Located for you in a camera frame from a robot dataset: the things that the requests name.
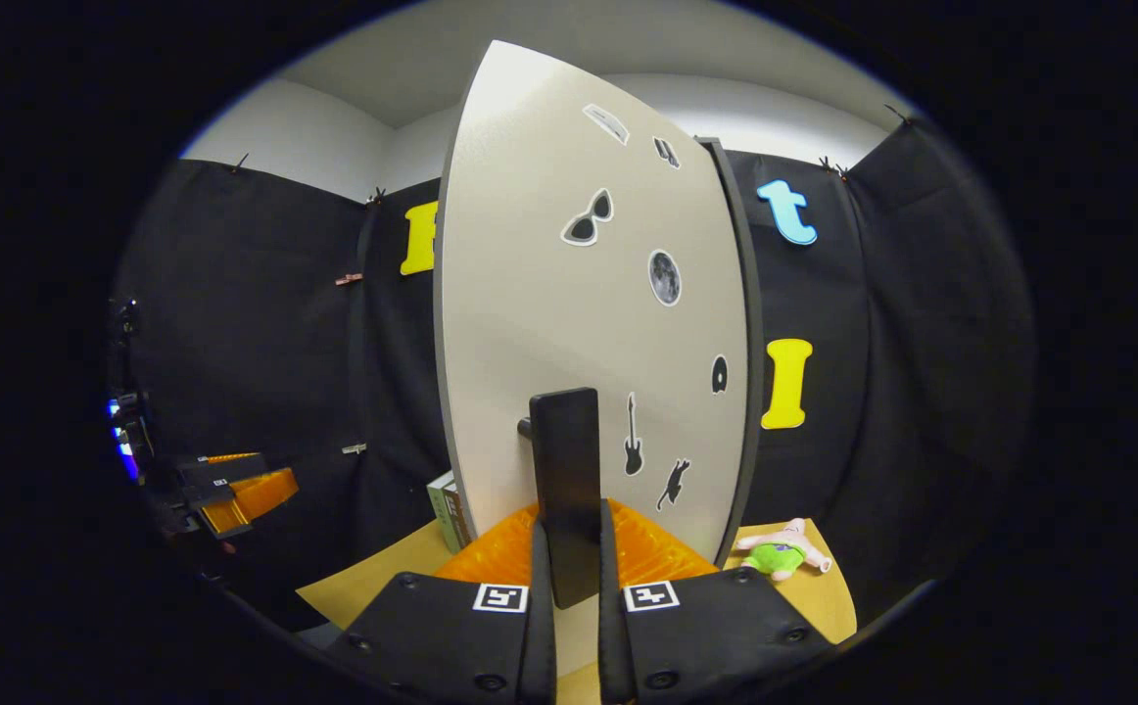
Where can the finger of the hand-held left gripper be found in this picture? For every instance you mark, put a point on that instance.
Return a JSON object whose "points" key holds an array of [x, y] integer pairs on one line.
{"points": [[251, 499], [212, 468]]}

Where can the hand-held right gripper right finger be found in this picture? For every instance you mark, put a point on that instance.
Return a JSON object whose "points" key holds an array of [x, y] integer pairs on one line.
{"points": [[611, 636]]}

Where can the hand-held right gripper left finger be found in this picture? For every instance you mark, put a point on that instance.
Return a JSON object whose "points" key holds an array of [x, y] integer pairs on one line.
{"points": [[540, 636]]}

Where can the beige cabinet door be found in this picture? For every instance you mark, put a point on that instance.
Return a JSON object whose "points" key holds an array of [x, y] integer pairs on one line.
{"points": [[530, 294]]}

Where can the grey-brown book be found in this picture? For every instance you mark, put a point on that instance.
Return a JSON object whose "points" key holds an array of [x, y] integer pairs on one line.
{"points": [[458, 519]]}

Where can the black backdrop cloth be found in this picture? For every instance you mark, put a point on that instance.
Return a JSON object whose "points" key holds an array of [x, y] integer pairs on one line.
{"points": [[256, 323]]}

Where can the green book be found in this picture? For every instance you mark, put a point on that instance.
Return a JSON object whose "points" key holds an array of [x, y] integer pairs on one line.
{"points": [[438, 509]]}

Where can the green and pink plush toy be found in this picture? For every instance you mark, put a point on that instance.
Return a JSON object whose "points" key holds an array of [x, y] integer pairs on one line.
{"points": [[780, 556]]}

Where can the black backdrop clip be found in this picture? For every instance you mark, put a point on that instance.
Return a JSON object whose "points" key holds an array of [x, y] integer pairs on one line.
{"points": [[830, 165], [237, 163], [375, 197], [898, 114]]}

